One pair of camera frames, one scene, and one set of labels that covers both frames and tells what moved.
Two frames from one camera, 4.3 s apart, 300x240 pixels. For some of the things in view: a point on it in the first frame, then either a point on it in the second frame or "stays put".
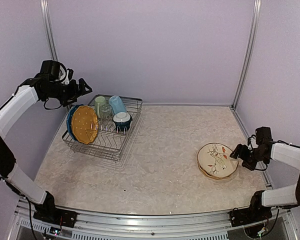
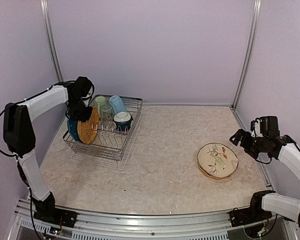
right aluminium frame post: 257,5 stays put
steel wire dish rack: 116,116 stays put
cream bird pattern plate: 215,159 stays put
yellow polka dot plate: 213,176 stays put
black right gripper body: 250,159 -> 252,147
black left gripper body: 65,93 -> 77,110
